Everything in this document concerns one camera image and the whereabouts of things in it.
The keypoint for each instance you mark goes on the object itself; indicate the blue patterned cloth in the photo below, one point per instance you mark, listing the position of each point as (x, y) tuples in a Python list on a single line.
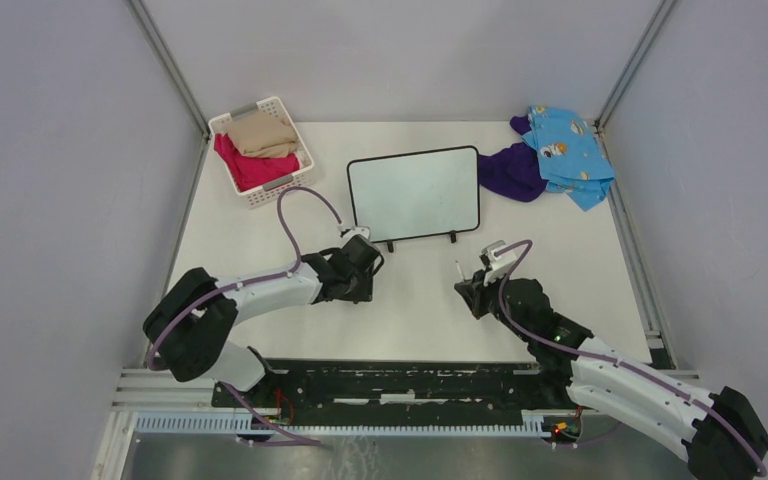
[(570, 158)]

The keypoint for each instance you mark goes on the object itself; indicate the white slotted cable duct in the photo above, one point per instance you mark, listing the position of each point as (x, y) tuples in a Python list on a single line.
[(240, 423)]

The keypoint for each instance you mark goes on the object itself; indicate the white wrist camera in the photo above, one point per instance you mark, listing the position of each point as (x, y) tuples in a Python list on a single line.
[(497, 259), (355, 231)]

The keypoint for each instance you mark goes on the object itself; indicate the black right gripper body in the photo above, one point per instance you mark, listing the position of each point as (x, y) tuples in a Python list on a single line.
[(486, 300)]

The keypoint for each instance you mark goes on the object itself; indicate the beige folded cloth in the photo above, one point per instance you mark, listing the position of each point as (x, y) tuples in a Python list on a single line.
[(262, 135)]

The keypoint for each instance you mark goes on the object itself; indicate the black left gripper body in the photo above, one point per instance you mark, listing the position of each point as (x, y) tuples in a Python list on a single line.
[(360, 287)]

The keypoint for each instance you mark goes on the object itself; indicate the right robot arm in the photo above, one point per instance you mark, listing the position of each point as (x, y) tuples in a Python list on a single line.
[(718, 434)]

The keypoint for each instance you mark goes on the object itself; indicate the red whiteboard marker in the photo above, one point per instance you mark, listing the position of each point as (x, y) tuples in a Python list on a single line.
[(461, 274)]

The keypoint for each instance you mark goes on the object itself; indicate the magenta cloth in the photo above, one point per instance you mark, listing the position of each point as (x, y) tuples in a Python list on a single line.
[(251, 172)]

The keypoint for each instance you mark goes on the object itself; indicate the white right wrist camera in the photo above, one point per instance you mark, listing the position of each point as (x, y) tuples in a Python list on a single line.
[(497, 259)]

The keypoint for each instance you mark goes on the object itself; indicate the purple cloth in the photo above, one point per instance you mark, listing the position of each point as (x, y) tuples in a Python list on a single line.
[(512, 172)]

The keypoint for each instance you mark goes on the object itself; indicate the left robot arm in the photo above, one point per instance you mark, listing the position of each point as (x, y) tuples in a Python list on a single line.
[(189, 329)]

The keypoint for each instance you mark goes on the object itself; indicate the white plastic basket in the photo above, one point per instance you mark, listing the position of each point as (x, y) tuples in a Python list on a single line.
[(306, 175)]

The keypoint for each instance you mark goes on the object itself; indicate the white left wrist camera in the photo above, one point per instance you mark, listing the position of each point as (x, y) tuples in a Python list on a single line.
[(355, 231)]

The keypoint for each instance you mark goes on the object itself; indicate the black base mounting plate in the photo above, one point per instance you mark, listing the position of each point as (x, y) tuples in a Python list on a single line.
[(309, 393)]

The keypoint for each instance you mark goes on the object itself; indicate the black framed whiteboard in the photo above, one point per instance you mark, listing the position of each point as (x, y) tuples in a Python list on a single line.
[(417, 194)]

